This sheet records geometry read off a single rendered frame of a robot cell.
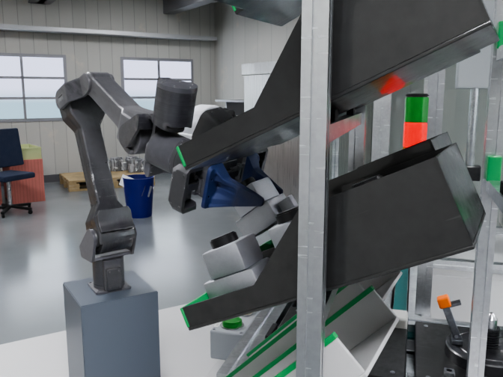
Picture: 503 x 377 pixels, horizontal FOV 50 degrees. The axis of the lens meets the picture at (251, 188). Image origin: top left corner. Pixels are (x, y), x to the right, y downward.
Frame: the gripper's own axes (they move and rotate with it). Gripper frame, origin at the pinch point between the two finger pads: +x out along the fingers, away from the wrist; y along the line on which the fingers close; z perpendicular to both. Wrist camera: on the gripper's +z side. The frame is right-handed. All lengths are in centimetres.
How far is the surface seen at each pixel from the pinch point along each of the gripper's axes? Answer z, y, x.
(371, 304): -3.2, -7.4, 21.6
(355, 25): 24.2, -17.7, 16.0
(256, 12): 22.1, -1.9, -3.4
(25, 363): -58, -1, -44
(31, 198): -303, 343, -517
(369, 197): 12.0, -18.4, 21.2
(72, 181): -303, 423, -536
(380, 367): -29.0, 19.3, 20.3
